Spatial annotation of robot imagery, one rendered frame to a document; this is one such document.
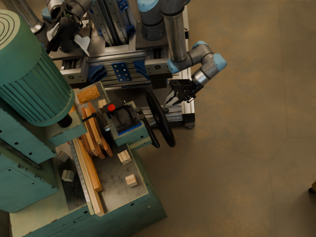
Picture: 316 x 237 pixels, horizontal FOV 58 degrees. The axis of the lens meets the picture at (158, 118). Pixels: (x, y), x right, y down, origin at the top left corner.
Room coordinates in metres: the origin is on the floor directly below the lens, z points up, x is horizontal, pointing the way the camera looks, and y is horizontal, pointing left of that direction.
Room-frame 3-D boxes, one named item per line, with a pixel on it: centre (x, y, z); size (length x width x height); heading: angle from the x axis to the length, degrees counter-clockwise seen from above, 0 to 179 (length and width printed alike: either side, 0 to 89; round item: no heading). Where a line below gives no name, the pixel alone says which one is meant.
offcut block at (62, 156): (0.63, 0.46, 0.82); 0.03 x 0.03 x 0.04; 42
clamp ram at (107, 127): (0.62, 0.19, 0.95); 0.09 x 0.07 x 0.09; 9
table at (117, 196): (0.61, 0.22, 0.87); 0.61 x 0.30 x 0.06; 9
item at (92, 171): (0.69, 0.34, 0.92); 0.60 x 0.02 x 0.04; 9
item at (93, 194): (0.59, 0.34, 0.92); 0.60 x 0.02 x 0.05; 9
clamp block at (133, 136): (0.63, 0.13, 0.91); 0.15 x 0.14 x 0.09; 9
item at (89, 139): (0.62, 0.29, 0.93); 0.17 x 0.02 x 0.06; 9
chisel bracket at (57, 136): (0.62, 0.35, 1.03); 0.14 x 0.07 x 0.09; 99
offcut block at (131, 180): (0.39, 0.16, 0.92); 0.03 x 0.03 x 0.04; 4
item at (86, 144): (0.63, 0.31, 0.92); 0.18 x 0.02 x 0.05; 9
